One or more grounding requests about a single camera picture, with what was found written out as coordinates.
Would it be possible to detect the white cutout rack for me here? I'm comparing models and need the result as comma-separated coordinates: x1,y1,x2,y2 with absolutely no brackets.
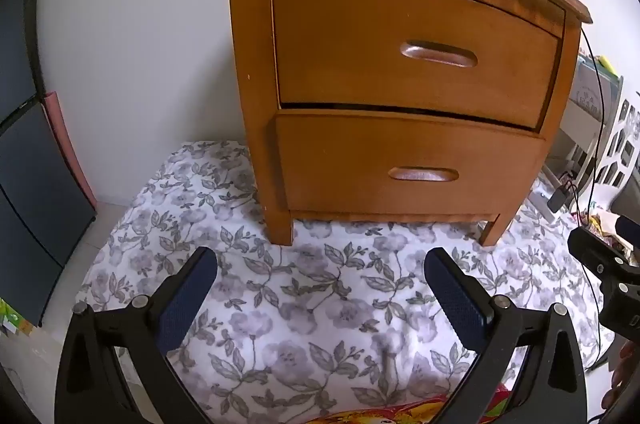
542,54,640,215

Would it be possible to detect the wooden nightstand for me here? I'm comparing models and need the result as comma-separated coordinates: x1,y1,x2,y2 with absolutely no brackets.
214,0,593,247

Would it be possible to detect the black charger adapter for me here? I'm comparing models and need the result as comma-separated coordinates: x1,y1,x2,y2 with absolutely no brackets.
547,184,576,212

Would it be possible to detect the red floral blanket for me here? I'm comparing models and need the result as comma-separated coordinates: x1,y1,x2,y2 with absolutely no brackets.
310,391,521,424

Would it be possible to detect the wooden drawer with cabinet gap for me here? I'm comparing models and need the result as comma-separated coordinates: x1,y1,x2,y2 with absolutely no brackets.
270,0,567,129

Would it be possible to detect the colourful green box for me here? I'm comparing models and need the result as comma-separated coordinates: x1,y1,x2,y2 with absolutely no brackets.
0,299,33,340

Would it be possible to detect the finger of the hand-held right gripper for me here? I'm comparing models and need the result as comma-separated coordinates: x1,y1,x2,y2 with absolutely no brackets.
567,226,640,337
617,215,640,250

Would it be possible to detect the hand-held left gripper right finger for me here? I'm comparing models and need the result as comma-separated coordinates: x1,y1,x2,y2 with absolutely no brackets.
424,247,588,424

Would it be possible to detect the black cable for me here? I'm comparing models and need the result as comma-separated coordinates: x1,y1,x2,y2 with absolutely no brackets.
482,0,618,372

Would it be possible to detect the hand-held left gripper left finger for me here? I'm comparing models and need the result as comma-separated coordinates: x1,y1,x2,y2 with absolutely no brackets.
54,246,219,424

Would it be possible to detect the person's right hand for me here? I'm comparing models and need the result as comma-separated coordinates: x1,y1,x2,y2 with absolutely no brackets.
602,340,640,410

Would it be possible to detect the pink board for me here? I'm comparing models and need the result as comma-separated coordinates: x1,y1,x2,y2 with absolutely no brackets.
42,91,98,210

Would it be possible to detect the grey floral blanket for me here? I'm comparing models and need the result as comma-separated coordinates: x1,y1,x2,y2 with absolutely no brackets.
75,139,621,424

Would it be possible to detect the grey printed box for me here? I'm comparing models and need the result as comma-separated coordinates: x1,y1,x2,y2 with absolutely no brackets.
575,54,623,120

